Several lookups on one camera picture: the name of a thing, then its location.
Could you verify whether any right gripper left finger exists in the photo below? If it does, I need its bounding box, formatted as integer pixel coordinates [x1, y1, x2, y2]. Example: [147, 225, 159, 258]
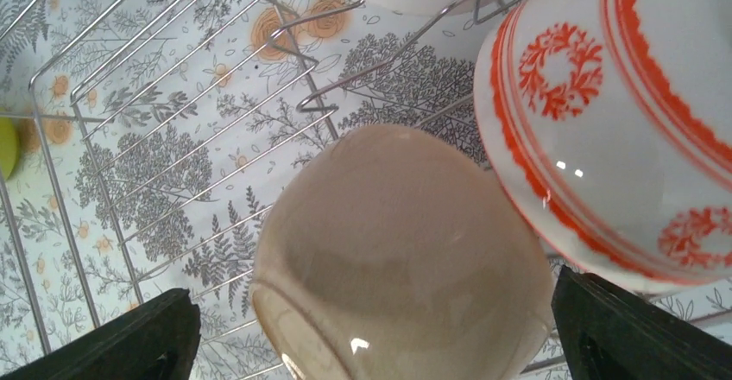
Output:
[1, 288, 201, 380]

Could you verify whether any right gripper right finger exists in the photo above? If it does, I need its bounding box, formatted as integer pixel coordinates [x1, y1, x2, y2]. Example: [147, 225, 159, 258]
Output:
[552, 266, 731, 379]

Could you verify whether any beige bowl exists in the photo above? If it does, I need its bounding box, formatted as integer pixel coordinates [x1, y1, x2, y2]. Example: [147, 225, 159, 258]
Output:
[250, 124, 553, 379]

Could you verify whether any yellow bowl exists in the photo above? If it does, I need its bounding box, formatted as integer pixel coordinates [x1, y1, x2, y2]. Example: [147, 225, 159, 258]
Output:
[0, 117, 21, 180]

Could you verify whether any floral table mat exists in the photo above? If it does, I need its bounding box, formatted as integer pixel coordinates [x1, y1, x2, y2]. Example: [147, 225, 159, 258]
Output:
[0, 0, 732, 380]

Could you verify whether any white bowl red rim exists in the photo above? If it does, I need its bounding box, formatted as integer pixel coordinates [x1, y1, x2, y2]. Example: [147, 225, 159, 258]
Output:
[473, 0, 731, 293]

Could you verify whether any wire dish rack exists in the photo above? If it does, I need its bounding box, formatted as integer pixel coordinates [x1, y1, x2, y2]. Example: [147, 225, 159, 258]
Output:
[0, 0, 732, 380]

